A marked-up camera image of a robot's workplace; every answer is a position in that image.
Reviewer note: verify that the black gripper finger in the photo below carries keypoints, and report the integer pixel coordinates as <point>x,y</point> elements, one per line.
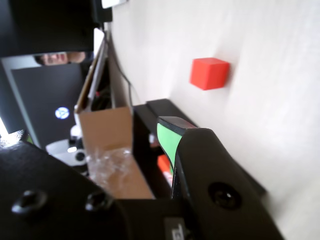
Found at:
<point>50,200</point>

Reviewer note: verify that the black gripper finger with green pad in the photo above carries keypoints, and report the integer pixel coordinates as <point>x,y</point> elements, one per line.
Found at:
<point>212,175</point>

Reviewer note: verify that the red cube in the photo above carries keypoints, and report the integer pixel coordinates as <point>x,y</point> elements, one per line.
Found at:
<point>208,73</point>

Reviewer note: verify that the orange white matchbox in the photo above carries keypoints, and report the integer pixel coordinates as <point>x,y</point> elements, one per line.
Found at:
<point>163,165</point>

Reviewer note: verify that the white round device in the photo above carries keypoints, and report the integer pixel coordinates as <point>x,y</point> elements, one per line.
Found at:
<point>60,150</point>

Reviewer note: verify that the black box inner tray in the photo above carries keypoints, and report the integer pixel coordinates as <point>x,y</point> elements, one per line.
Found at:
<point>142,130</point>

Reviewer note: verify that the large cardboard box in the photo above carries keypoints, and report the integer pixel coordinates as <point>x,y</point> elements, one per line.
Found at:
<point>107,127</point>

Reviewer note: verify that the dark HP monitor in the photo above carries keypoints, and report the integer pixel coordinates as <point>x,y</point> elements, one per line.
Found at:
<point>50,95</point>

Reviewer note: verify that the person face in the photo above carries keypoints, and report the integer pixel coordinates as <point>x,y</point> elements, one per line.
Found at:
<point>53,58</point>

